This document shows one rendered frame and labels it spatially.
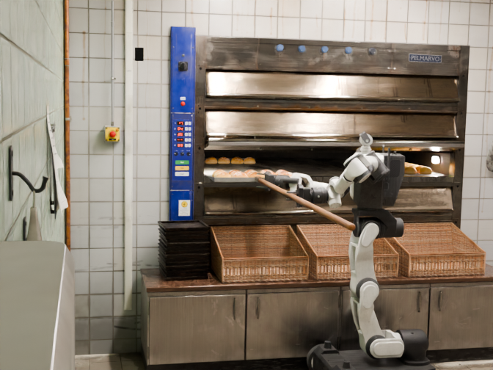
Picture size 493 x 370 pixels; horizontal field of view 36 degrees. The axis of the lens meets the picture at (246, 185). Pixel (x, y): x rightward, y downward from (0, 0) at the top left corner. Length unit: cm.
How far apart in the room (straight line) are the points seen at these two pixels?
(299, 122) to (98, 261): 163
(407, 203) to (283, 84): 123
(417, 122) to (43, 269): 523
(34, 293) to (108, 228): 479
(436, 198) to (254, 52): 167
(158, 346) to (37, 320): 447
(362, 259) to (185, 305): 109
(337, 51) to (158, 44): 121
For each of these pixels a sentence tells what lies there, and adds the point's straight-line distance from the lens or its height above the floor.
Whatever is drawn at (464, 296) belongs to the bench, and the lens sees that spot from 523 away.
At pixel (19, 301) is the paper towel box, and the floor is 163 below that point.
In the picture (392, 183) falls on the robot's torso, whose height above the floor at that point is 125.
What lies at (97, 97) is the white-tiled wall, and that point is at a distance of 500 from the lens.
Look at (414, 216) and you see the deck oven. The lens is 556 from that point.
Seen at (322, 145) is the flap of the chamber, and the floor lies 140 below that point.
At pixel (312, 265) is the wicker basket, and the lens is 493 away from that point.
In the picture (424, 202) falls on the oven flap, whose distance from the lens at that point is 557.
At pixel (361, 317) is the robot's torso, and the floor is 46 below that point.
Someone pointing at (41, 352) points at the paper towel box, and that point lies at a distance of 23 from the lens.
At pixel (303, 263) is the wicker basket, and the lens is 481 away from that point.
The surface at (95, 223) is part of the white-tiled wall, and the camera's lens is 507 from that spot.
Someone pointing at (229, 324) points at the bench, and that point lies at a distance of 474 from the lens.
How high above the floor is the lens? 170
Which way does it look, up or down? 6 degrees down
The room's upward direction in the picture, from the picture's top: 1 degrees clockwise
